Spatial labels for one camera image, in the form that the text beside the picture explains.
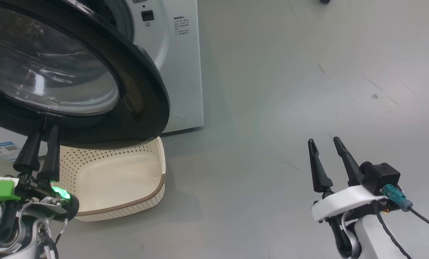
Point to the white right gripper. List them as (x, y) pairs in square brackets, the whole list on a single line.
[(344, 201)]

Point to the black glass washer door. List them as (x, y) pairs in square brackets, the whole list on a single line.
[(142, 90)]

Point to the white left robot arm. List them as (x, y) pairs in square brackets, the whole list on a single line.
[(27, 223)]

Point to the cream perforated laundry basket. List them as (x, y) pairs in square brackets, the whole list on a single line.
[(121, 180)]

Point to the white front-load washing machine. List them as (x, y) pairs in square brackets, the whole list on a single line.
[(182, 72)]

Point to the blue energy label sticker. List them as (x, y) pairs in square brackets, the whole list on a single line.
[(4, 151)]

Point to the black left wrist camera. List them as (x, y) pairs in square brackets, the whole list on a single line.
[(70, 208)]

